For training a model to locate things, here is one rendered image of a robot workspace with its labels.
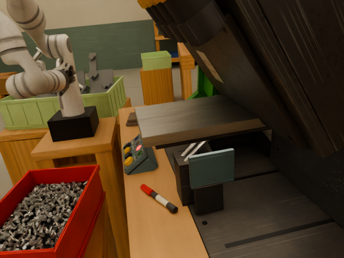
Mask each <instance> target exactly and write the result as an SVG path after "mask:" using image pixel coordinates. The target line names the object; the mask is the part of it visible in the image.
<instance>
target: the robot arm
mask: <svg viewBox="0 0 344 258"><path fill-rule="evenodd" d="M6 5H7V11H8V13H9V15H10V17H11V18H12V19H13V20H14V21H15V22H16V23H17V24H18V25H19V26H20V27H21V28H22V29H23V30H24V31H25V32H26V33H27V34H28V35H29V36H30V37H31V38H32V40H33V41H34V42H35V43H36V44H37V46H38V47H39V48H40V50H41V51H42V52H43V54H44V55H45V56H46V57H47V58H49V59H58V58H63V63H62V64H61V65H60V66H58V67H56V68H54V69H53V70H46V66H45V63H44V62H43V61H42V60H37V61H36V62H35V60H34V59H33V57H32V56H31V54H30V53H29V50H28V48H27V46H26V43H25V41H24V38H23V35H22V33H21V31H20V29H19V28H18V26H17V25H16V24H15V23H14V22H13V21H12V20H11V19H10V18H9V17H8V16H7V15H6V14H4V13H3V12H2V11H1V10H0V57H1V59H2V61H3V62H4V63H5V64H7V65H20V66H21V67H22V68H23V69H24V70H25V71H24V72H21V73H18V74H14V75H12V76H10V77H9V78H8V79H7V81H6V90H7V92H8V93H9V95H11V96H12V97H14V98H16V99H26V98H29V97H33V96H36V95H40V94H47V93H55V94H56V95H57V98H58V101H59V105H60V109H61V113H62V117H73V116H78V115H81V114H83V113H84V112H85V110H84V106H83V101H82V96H81V92H80V87H79V83H78V78H77V74H76V69H75V62H74V57H73V51H72V45H71V41H70V39H69V37H68V36H67V35H66V34H56V35H46V34H44V30H45V27H46V16H45V14H44V12H43V11H42V9H41V8H40V6H39V5H38V4H37V2H36V1H35V0H6Z"/></svg>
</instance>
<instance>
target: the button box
mask: <svg viewBox="0 0 344 258"><path fill-rule="evenodd" d="M137 136H139V138H138V139H137V140H135V138H134V139H133V140H132V141H131V142H130V146H129V147H130V148H131V150H130V151H129V152H131V153H132V154H131V157H132V158H133V160H132V162H131V164H130V165H128V166H125V165H124V162H125V160H126V159H125V158H124V156H125V153H124V148H123V149H122V153H123V165H124V172H125V173H126V174H127V175H133V174H138V173H144V172H147V171H153V170H155V169H156V168H157V167H158V164H157V160H156V157H155V154H154V151H153V148H152V146H151V147H146V148H144V147H143V143H142V139H141V135H140V134H138V135H137ZM137 136H136V137H137ZM139 140H140V142H139V144H137V145H135V144H136V142H137V141H139ZM140 145H141V147H140V148H139V149H138V150H136V149H137V147H138V146H140ZM141 150H142V153H141V154H140V155H139V156H137V154H138V153H139V152H140V151H141Z"/></svg>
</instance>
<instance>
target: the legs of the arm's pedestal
mask: <svg viewBox="0 0 344 258"><path fill-rule="evenodd" d="M94 154H95V156H96V161H90V162H82V163H78V159H77V157H79V156H72V157H64V158H57V159H50V160H42V161H35V163H36V166H37V169H45V168H59V167H72V166H85V165H98V164H99V166H100V171H99V175H100V178H101V183H102V187H103V191H105V192H106V199H107V203H108V212H109V216H110V217H109V218H110V223H111V228H112V230H113V234H114V238H115V242H116V249H117V253H118V258H130V247H129V240H128V227H127V214H126V201H125V188H124V175H123V162H122V149H121V143H120V138H119V133H118V127H117V130H116V136H115V141H114V146H113V150H112V151H110V152H102V153H94ZM94 154H87V155H94ZM80 156H86V155H80Z"/></svg>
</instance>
